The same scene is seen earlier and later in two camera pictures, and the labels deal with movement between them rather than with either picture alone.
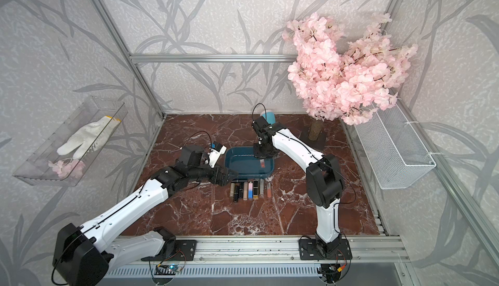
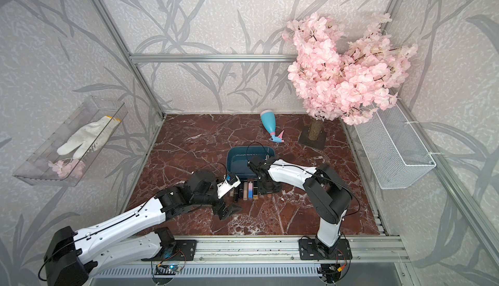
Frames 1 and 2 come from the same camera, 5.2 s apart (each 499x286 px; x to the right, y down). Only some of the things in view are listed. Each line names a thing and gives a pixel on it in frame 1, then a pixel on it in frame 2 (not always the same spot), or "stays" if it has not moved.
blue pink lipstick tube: x=251 y=190 stays
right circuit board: x=331 y=272 stays
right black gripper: x=257 y=155 -> x=275 y=188
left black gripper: x=222 y=181 -> x=225 y=214
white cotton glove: x=90 y=137 stays
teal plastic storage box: x=242 y=160 stays
